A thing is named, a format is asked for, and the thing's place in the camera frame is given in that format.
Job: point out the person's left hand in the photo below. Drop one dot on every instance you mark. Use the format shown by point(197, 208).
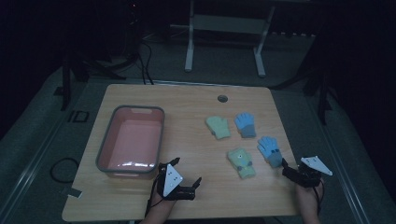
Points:
point(162, 206)

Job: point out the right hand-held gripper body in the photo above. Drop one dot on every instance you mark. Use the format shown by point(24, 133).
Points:
point(308, 177)

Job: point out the pink basin with grey rim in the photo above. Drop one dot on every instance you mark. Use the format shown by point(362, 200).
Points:
point(134, 140)

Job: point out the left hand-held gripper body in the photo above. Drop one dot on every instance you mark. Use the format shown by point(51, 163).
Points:
point(174, 182)

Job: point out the person's right hand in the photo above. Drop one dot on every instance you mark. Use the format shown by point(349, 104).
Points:
point(309, 199)

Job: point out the blue knit glove grey cuff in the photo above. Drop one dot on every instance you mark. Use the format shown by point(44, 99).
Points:
point(269, 149)
point(245, 123)

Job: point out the black tripod stand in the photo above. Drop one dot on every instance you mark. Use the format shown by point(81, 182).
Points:
point(66, 84)
point(322, 96)

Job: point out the green knit glove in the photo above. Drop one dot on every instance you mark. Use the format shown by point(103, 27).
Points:
point(241, 161)
point(219, 127)

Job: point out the white metal table frame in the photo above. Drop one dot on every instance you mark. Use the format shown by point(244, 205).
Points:
point(229, 24)

